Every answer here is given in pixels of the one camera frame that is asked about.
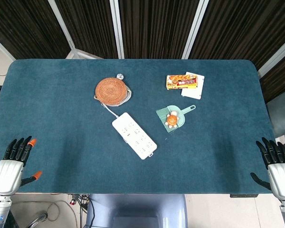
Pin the teal table cloth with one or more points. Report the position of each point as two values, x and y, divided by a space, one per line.
61 142

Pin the round woven rattan coaster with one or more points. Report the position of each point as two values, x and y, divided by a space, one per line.
111 89

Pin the white power strip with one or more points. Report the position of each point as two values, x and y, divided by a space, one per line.
137 140

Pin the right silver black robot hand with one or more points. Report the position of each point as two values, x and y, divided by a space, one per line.
281 178

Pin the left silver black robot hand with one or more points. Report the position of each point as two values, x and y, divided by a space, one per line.
8 174

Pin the orange turtle toy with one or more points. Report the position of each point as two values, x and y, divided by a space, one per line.
172 120

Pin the yellow snack box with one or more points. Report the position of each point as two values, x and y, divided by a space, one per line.
181 82

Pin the red emergency stop button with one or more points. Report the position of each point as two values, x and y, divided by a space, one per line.
72 201

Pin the white power strip plug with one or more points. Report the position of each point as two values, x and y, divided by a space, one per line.
120 76

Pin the green plastic dustpan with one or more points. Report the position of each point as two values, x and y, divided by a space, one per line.
182 114

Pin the dark ribbed partition panel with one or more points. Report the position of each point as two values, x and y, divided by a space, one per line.
90 23
156 28
247 28
26 23

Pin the white partition post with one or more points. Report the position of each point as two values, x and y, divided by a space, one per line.
276 55
194 28
116 28
2 46
61 26

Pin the white card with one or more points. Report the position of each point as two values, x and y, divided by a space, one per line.
193 92

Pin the black table control box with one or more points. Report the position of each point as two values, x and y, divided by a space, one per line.
244 196

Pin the blue grey robot torso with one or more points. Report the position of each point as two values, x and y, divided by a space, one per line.
137 211

